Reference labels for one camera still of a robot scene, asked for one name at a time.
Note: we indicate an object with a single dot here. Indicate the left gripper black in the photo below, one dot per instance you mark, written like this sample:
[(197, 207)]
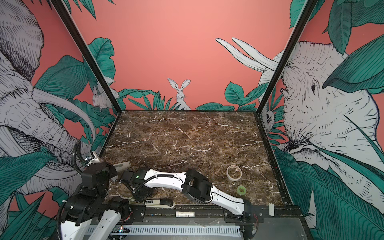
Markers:
[(109, 169)]

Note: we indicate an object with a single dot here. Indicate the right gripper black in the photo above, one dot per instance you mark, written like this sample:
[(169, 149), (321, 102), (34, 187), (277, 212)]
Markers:
[(136, 198)]

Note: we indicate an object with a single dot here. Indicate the white remote control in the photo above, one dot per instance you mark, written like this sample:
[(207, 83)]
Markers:
[(121, 167)]

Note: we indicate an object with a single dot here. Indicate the white battery cover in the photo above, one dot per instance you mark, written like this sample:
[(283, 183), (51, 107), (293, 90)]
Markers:
[(271, 210)]

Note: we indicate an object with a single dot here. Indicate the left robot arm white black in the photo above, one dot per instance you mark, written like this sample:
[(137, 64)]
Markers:
[(76, 213)]

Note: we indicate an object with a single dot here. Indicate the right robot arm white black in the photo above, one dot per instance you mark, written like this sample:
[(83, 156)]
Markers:
[(193, 185)]

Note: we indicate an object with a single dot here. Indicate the black and white stapler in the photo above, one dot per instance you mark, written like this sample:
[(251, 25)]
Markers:
[(160, 203)]

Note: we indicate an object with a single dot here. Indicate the white tape roll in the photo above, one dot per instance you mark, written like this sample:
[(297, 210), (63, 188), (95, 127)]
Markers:
[(234, 173)]

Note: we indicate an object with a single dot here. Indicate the green tape roll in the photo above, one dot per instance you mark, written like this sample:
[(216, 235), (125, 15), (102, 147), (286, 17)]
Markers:
[(241, 190)]

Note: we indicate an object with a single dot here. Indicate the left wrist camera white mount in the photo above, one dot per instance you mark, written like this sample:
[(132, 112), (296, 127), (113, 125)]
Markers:
[(92, 158)]

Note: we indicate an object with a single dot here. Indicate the white label tube on rail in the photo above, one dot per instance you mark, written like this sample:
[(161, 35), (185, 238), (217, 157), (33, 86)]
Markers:
[(184, 214)]

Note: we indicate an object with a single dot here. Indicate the white slotted cable duct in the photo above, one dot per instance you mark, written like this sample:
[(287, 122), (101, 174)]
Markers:
[(197, 230)]

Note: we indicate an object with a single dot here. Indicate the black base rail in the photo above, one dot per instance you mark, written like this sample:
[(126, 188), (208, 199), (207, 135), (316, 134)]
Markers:
[(258, 213)]

